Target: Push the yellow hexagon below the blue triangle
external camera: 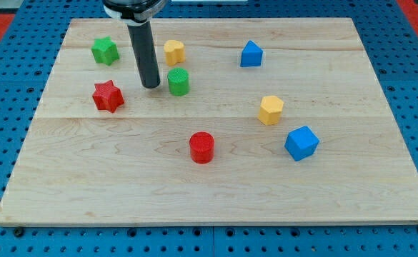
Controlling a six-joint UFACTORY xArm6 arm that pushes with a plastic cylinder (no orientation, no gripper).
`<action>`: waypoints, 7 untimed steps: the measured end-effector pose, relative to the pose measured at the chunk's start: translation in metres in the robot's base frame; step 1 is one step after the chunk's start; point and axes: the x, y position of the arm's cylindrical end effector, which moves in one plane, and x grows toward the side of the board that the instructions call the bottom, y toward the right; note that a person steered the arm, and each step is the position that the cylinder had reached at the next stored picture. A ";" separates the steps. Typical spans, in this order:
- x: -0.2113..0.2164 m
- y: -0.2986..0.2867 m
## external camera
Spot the wooden board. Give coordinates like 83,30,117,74
0,18,418,227

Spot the blue triangle block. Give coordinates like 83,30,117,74
240,40,264,67

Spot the yellow hexagon block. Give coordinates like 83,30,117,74
258,96,284,126

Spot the yellow heart block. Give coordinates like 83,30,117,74
164,40,186,66

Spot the green cylinder block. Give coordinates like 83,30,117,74
167,67,190,96

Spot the red cylinder block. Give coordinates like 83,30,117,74
189,131,214,164

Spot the red star block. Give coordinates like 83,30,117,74
92,80,124,113

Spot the green star block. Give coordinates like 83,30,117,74
91,36,119,66

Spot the blue cube block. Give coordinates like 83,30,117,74
284,126,320,161

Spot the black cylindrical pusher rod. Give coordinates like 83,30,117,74
128,21,161,89

